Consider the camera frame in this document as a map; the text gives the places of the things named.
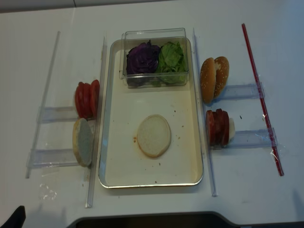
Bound green lettuce pile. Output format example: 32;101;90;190
155;41;186;86

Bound front red meat slice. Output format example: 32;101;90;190
206;110;216;146

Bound red meat slice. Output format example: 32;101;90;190
212;112;221;145
216;109;225;144
206;110;216;146
221;111;229;145

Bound right tomato slice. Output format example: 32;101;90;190
90;80;100;118

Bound tomato slice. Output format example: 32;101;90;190
83;83;92;119
75;82;84;118
90;80;100;118

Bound middle tomato slice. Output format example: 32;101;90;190
83;83;92;119

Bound left tomato slice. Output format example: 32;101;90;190
75;82;84;118

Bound white cheese slice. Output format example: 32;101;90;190
228;118;236;143

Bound clear holder meat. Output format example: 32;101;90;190
211;128;278;150

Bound bun bottom on tray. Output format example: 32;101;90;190
136;114;171;158

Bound cream metal tray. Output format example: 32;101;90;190
98;40;204;189

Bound clear plastic container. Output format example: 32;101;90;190
119;28;189;88

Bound purple cabbage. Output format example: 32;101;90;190
126;40;160;75

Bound front sesame bun top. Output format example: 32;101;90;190
200;57;216;104

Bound sesame bun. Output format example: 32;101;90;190
200;57;216;104
214;57;229;99

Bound upright bun slice left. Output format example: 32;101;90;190
72;118;93;167

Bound rear sesame bun top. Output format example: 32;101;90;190
214;57;229;99

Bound clear holder sesame buns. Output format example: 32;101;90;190
213;83;265;102

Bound clear holder left bun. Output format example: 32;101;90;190
27;149;78;169

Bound dark base panel bottom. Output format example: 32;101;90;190
69;213;240;228

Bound crumpled clear tape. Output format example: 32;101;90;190
39;183;57;200

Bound black object bottom left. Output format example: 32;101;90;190
1;206;26;228

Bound clear rail right of tray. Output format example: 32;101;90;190
192;28;218;198

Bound clear rail far left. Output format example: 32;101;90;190
25;31;61;179

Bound red plastic rail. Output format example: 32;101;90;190
241;23;284;177

